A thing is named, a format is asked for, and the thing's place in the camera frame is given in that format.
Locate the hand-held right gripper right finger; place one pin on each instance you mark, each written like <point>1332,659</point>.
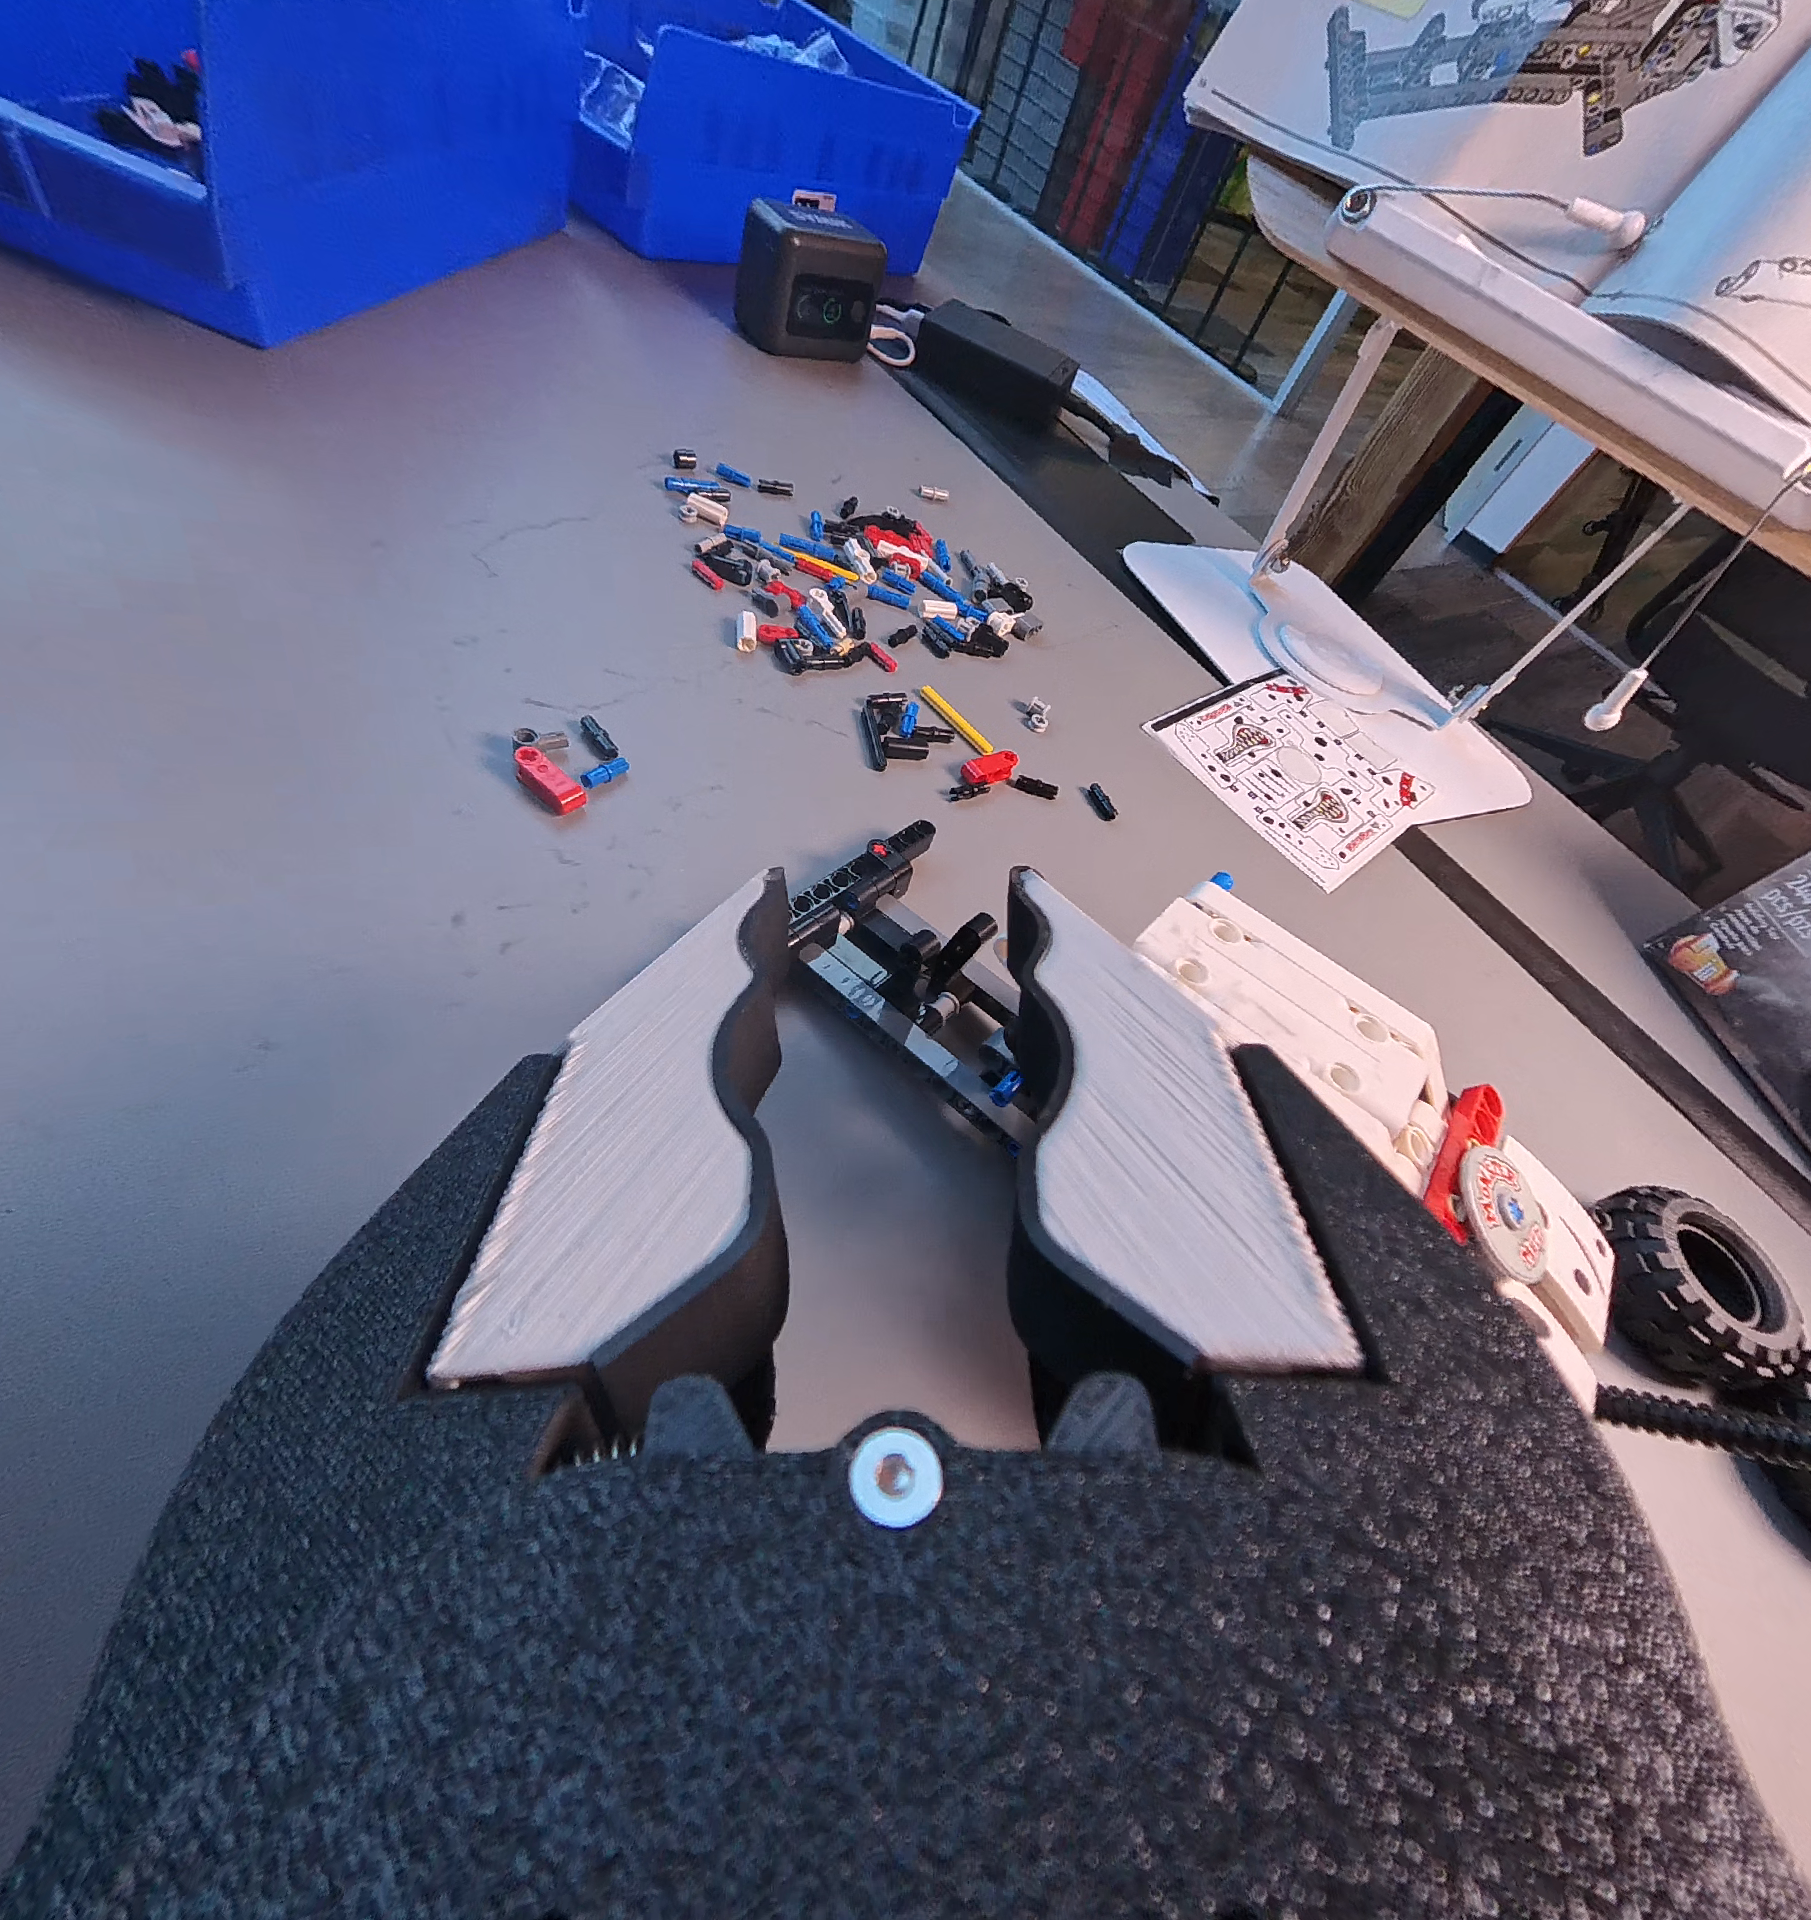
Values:
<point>1192,1203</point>

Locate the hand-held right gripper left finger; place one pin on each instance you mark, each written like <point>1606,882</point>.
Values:
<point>607,1203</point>

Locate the white toy brick truck model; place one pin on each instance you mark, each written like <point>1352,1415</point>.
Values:
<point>1294,1005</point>

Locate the red brick connector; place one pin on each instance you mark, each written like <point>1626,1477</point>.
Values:
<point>553,782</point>

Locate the blue brick pin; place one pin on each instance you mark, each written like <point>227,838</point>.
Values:
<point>607,776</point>

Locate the pile of small brick pieces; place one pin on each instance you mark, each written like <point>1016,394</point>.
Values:
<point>991,771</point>

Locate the grey desk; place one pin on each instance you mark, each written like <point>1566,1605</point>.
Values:
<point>1579,886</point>
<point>320,601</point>

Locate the toy sticker sheet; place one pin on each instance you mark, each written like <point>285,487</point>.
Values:
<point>1282,781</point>

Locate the toy set cardboard box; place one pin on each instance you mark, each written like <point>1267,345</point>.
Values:
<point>1792,1020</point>

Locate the black office chair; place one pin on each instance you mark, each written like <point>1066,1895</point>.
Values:
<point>1744,676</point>

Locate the black power adapter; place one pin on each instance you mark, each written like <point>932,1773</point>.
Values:
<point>995,362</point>

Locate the white book stand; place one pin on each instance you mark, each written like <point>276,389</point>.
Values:
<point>1595,362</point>

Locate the clear plastic bag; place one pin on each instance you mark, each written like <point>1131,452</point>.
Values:
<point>614,95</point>
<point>786,37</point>

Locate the toy instruction booklet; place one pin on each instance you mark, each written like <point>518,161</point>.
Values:
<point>1445,77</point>

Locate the black red toy parts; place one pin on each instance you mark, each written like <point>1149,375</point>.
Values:
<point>156,106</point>

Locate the wooden post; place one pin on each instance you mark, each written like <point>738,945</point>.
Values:
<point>1386,465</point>

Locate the black cube camera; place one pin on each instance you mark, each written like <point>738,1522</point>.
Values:
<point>808,287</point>

